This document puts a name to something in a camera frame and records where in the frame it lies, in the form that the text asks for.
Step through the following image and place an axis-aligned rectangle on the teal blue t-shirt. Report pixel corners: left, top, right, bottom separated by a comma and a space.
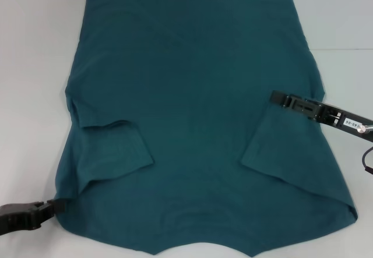
55, 0, 358, 256

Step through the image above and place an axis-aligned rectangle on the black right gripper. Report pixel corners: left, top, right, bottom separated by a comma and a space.
269, 90, 373, 143

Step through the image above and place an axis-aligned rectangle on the right gripper cable with plugs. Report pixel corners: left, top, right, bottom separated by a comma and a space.
357, 123, 373, 175

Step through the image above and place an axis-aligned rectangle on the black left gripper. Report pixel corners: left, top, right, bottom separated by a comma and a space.
0, 199, 66, 234

